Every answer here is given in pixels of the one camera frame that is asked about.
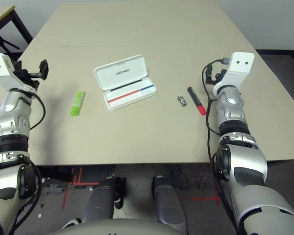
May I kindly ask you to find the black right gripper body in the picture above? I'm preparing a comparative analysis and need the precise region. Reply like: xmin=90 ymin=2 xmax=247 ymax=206
xmin=212 ymin=69 xmax=228 ymax=85

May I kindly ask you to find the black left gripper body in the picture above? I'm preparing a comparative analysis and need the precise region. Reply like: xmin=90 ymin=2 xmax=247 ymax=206
xmin=14 ymin=61 xmax=42 ymax=93

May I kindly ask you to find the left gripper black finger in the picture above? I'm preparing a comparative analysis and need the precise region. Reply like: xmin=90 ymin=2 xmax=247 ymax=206
xmin=38 ymin=59 xmax=49 ymax=81

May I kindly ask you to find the black marker with red cap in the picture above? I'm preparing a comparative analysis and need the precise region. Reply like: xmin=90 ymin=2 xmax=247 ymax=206
xmin=187 ymin=86 xmax=207 ymax=116

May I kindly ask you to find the green translucent highlighter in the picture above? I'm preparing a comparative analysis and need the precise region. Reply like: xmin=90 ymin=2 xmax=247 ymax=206
xmin=70 ymin=90 xmax=86 ymax=117

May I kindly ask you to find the white Unitree pencil case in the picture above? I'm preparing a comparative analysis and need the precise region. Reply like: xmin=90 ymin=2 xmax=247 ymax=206
xmin=93 ymin=54 xmax=159 ymax=111

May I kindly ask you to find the grey robot right leg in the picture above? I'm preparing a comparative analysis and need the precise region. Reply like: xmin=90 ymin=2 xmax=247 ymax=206
xmin=152 ymin=175 xmax=189 ymax=233

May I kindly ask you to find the grey robot leg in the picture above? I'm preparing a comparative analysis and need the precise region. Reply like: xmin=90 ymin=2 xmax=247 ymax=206
xmin=82 ymin=176 xmax=127 ymax=223
xmin=152 ymin=175 xmax=189 ymax=233

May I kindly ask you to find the grey robot left leg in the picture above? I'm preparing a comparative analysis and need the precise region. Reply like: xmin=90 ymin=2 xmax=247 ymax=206
xmin=82 ymin=176 xmax=127 ymax=223

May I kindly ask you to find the black and white shoe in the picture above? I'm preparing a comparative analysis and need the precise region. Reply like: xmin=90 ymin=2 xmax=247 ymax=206
xmin=62 ymin=217 xmax=83 ymax=230

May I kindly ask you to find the beige robot torso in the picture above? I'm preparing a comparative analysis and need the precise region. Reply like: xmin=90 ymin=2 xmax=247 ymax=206
xmin=48 ymin=218 xmax=184 ymax=235

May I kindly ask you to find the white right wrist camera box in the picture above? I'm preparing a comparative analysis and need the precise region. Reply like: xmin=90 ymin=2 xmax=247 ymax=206
xmin=213 ymin=51 xmax=255 ymax=95

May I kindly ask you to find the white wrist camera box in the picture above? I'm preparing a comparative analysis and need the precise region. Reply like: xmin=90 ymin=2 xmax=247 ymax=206
xmin=213 ymin=51 xmax=255 ymax=95
xmin=0 ymin=53 xmax=23 ymax=90

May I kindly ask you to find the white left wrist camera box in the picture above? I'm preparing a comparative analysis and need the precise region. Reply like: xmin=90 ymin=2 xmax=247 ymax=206
xmin=0 ymin=53 xmax=23 ymax=90

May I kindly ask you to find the grey left arm cable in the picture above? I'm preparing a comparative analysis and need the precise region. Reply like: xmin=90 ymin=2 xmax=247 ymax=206
xmin=26 ymin=93 xmax=47 ymax=129

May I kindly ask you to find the side table with black frame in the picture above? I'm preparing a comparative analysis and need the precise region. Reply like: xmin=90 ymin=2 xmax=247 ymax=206
xmin=0 ymin=4 xmax=34 ymax=51

